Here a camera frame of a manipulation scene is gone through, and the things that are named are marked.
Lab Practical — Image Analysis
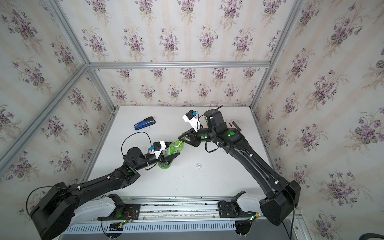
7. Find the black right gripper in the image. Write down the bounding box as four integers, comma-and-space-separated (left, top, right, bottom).
178, 125, 218, 149

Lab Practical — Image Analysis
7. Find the green plastic bottle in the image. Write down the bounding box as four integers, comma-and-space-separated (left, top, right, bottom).
161, 140, 184, 169

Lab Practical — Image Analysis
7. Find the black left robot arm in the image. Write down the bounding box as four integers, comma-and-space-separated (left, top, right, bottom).
30, 147, 179, 240

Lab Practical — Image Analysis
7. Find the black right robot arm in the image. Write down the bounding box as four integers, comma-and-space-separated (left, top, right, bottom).
179, 109, 301, 226

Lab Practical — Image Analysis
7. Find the blue black stapler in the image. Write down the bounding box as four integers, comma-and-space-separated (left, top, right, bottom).
134, 117, 156, 131

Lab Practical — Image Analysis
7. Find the pink calculator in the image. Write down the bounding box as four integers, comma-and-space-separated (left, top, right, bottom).
228, 120, 242, 132

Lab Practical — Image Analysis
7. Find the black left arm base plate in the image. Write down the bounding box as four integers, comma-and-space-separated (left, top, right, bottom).
98, 194, 141, 222

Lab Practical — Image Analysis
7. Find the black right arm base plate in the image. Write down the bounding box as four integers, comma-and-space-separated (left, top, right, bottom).
218, 191, 260, 220

